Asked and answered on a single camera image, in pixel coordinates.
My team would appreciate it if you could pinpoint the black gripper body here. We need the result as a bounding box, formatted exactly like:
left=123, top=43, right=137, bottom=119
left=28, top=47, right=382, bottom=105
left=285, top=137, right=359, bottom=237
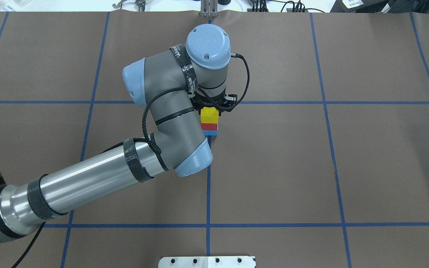
left=193, top=89, right=239, bottom=116

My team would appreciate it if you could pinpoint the yellow wooden block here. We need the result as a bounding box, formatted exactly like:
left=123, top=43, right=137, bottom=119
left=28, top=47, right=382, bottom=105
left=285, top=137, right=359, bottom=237
left=200, top=107, right=219, bottom=124

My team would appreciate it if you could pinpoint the red wooden block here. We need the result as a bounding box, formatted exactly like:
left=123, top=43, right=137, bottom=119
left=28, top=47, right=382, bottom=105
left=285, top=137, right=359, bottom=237
left=201, top=123, right=218, bottom=132

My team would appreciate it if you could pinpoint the blue wooden block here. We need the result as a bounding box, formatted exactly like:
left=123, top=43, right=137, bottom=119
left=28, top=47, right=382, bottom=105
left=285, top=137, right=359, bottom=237
left=203, top=130, right=218, bottom=136

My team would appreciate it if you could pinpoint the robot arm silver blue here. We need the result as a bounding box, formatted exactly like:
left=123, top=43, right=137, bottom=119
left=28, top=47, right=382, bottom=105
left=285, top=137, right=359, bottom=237
left=0, top=24, right=240, bottom=243

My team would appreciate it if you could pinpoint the black box with label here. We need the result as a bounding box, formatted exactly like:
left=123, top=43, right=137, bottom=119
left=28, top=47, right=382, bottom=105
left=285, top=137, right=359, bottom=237
left=330, top=0, right=389, bottom=13

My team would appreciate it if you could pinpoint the aluminium frame post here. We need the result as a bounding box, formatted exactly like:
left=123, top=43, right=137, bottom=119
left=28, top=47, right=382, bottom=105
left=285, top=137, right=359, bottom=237
left=199, top=0, right=219, bottom=19

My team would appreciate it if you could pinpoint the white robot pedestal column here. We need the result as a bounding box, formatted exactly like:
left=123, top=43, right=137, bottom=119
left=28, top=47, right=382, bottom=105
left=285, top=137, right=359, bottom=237
left=158, top=256, right=257, bottom=268

